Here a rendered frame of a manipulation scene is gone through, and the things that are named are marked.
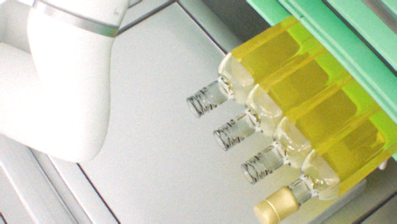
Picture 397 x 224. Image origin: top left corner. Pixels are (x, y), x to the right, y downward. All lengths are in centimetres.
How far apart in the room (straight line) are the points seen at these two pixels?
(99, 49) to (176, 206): 45
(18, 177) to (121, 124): 18
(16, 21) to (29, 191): 37
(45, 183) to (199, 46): 32
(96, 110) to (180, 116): 47
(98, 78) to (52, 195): 47
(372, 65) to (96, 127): 40
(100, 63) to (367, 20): 36
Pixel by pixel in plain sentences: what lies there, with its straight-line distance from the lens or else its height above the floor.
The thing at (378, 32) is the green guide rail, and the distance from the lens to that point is 93.
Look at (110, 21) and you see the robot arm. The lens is 70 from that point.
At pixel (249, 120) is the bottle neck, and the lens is 100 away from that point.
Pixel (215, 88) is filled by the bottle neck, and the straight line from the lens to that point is 103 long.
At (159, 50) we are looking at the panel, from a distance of 125.
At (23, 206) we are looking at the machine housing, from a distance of 117.
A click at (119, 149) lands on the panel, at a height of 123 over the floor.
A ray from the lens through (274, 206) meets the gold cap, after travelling 94.
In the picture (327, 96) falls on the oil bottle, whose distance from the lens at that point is 100.
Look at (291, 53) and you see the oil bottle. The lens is 104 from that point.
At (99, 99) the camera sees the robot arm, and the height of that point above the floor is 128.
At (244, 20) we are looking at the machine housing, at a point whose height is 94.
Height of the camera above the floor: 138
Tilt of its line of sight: 14 degrees down
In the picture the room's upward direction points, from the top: 122 degrees counter-clockwise
